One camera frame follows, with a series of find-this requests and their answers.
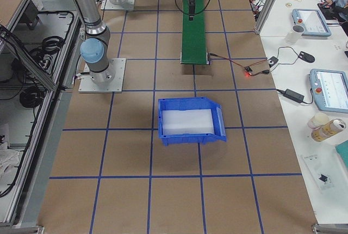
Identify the green conveyor belt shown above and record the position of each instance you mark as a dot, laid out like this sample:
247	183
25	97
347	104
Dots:
194	49

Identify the blue plastic bin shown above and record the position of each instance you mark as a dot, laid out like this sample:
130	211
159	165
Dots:
190	120

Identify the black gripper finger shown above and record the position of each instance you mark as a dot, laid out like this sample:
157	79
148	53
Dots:
191	9

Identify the small lit controller board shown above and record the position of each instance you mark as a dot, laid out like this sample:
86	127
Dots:
247	71

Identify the teach pendant near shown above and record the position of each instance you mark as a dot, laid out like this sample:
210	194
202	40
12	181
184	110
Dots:
329	90

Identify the teach pendant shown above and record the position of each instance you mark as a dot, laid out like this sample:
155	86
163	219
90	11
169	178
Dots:
329	90
312	21

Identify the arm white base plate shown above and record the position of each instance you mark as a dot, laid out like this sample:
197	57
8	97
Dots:
108	81
118	5

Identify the white paper cup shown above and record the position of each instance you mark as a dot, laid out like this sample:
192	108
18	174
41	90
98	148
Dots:
294	34

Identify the black power adapter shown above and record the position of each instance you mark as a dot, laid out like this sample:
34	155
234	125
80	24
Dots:
294	96

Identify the teach pendant far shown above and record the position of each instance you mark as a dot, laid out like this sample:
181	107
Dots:
312	21

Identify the yellow drink can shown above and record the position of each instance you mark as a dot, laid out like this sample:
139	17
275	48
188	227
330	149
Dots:
328	130

